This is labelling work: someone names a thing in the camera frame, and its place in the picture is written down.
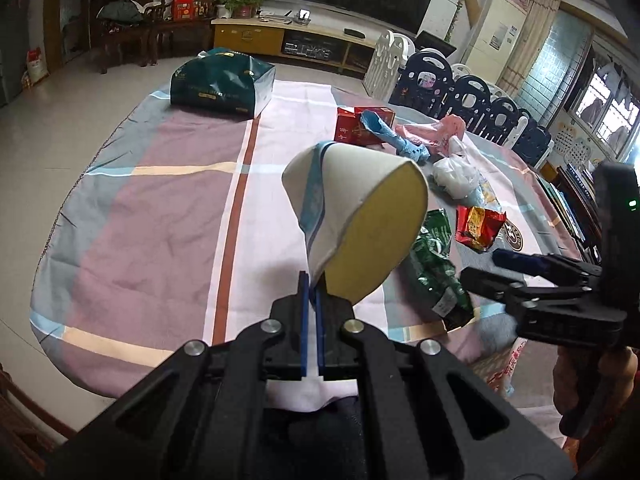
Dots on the small desk clock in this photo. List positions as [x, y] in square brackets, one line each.
[304, 17]

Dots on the beige curtain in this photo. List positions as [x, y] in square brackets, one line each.
[532, 35]

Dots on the dark clothes bundle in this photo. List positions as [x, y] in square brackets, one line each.
[120, 11]

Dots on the dark green snack bag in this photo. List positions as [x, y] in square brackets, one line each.
[437, 270]

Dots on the grey refrigerator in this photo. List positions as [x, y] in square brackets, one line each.
[10, 50]

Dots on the white plastic bag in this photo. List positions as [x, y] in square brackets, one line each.
[455, 172]

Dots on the person's right hand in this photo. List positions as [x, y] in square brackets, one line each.
[585, 380]

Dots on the red and yellow snack bag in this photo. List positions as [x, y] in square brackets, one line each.
[477, 227]

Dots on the dark green gift bag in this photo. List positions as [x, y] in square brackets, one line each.
[220, 82]

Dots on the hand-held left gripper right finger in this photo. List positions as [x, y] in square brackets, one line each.
[319, 332]

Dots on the red gift box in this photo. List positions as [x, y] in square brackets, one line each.
[192, 7]

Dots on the row of picture books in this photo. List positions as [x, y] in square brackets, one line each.
[570, 205]

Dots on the plaid tablecloth table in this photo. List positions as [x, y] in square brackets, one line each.
[150, 210]

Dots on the white router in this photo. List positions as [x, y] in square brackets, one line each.
[275, 17]

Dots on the green ivy vine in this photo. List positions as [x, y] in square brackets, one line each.
[456, 15]

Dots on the pink plastic bag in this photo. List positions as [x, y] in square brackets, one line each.
[435, 132]

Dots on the potted plant in red pot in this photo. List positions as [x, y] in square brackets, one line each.
[246, 7]

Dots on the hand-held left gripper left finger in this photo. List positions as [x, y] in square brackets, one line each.
[303, 320]

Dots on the black monitor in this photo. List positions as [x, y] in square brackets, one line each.
[435, 42]

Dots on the blue and white wrapper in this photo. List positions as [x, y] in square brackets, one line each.
[487, 196]

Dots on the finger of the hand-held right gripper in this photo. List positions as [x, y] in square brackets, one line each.
[550, 315]
[510, 259]

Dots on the white paper bowl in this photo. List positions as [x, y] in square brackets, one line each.
[350, 185]

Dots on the barred window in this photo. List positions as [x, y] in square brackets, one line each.
[607, 105]

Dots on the diagonal wooden wall shelf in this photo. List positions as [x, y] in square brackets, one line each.
[472, 2]

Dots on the light blue wrapper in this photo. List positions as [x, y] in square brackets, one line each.
[385, 130]

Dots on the wooden television cabinet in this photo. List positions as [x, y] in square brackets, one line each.
[245, 35]

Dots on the red and white bag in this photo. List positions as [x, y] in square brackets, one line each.
[37, 66]

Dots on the potted plant in white pot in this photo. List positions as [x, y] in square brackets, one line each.
[226, 7]

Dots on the white standing air conditioner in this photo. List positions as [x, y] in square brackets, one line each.
[495, 35]

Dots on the blue and white playpen fence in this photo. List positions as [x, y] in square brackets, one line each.
[470, 95]

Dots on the black audio receiver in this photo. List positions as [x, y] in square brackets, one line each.
[307, 50]

